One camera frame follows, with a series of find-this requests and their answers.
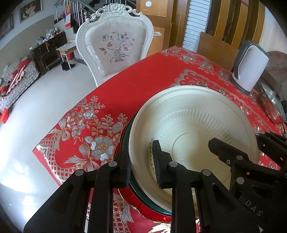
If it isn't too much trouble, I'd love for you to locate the round wooden tabletop leaning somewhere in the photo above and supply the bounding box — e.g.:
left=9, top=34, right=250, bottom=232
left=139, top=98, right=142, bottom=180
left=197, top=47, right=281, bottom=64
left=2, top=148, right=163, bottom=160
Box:
left=262, top=51, right=286, bottom=94

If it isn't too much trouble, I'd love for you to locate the red floral tablecloth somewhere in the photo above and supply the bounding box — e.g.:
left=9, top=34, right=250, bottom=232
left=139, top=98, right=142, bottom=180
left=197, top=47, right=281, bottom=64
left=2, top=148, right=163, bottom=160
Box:
left=34, top=47, right=284, bottom=232

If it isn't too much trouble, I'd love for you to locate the dark wooden sideboard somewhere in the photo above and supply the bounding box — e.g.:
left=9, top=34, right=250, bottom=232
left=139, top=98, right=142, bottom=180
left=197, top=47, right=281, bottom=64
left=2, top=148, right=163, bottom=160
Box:
left=30, top=32, right=67, bottom=75

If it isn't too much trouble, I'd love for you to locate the white ornate floral chair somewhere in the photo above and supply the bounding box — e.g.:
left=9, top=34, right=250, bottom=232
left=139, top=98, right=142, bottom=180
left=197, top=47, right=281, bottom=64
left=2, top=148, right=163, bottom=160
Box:
left=75, top=3, right=154, bottom=86

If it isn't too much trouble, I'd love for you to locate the steel pot with lid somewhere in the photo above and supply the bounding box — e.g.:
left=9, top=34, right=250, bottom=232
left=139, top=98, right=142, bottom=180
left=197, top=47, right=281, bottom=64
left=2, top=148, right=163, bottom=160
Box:
left=258, top=81, right=286, bottom=125

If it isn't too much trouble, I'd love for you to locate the green plastic bowl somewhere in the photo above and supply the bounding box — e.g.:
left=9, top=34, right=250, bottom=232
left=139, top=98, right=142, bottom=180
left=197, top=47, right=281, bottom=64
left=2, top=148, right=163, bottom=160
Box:
left=120, top=113, right=173, bottom=217

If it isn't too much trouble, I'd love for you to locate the red glass flower plate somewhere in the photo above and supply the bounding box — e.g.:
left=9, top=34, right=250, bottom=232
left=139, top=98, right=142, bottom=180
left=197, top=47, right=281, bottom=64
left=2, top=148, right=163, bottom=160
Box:
left=118, top=187, right=171, bottom=223

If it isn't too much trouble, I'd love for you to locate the patterned sofa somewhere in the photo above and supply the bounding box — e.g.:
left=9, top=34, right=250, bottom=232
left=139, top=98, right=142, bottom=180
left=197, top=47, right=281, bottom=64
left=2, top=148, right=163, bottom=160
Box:
left=1, top=56, right=40, bottom=113

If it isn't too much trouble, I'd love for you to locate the wooden cabinet door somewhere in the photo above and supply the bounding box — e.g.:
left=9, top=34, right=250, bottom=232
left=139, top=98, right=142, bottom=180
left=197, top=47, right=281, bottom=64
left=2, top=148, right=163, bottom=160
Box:
left=136, top=0, right=190, bottom=56

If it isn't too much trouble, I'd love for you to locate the framed wall painting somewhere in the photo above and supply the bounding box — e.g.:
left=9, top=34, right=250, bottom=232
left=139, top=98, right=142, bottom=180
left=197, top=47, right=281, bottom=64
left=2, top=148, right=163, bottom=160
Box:
left=19, top=0, right=43, bottom=23

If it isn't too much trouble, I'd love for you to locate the cream plastic ribbed bowl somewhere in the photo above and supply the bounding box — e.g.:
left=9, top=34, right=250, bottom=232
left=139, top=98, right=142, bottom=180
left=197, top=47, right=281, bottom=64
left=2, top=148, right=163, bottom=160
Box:
left=128, top=85, right=260, bottom=213

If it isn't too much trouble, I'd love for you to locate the white electric kettle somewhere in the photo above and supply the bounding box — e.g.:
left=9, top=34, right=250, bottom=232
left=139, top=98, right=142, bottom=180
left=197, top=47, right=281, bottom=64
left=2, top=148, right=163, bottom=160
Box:
left=230, top=40, right=269, bottom=95

